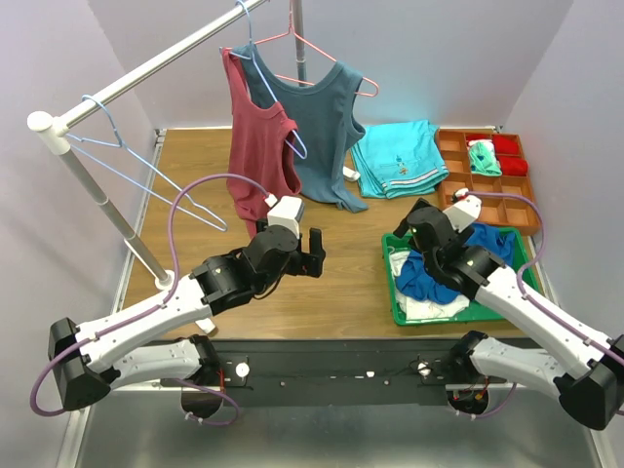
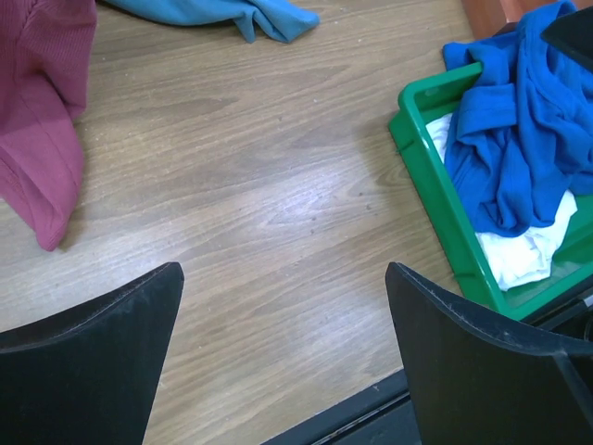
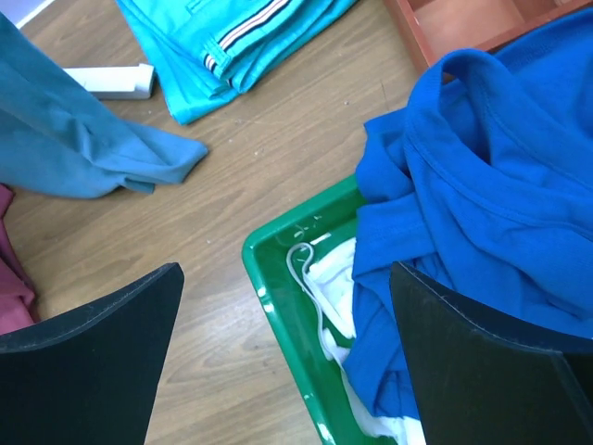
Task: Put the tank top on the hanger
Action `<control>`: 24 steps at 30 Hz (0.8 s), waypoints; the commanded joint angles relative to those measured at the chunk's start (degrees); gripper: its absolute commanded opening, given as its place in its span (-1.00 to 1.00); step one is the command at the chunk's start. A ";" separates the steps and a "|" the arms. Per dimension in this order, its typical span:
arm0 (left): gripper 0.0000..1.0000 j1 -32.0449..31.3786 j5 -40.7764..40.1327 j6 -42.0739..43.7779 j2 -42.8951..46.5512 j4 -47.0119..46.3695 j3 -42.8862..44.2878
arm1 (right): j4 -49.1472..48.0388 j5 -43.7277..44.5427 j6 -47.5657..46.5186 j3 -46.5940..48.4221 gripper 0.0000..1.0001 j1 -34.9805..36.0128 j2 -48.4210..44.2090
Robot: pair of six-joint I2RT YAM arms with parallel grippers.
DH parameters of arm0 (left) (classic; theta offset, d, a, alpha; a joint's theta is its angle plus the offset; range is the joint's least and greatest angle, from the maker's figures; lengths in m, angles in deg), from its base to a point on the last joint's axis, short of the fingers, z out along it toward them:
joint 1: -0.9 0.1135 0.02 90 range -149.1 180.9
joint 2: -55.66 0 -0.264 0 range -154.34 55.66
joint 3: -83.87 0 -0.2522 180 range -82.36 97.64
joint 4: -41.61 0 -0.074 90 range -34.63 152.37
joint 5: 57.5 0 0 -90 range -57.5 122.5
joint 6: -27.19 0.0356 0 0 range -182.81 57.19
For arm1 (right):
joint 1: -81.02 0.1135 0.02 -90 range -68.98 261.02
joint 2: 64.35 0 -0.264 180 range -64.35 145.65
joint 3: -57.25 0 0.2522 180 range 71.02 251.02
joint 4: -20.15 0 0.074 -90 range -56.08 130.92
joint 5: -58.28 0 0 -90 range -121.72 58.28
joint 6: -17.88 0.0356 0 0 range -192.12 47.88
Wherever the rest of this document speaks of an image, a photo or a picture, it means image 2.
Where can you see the teal tank top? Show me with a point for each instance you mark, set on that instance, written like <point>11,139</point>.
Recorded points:
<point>280,20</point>

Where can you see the white cloth in tray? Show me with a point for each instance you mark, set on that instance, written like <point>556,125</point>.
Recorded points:
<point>527,258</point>

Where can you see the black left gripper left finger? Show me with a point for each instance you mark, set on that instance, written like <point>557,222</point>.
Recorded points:
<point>89,374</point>

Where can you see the royal blue tank top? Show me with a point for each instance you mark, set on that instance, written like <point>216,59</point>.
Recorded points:
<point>522,135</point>

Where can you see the maroon tank top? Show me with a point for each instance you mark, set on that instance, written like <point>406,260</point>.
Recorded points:
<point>45,56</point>

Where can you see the green plastic tray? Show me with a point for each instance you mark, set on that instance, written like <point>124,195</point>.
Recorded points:
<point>425,100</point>

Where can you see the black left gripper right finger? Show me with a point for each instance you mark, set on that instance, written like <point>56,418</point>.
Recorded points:
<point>478,377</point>

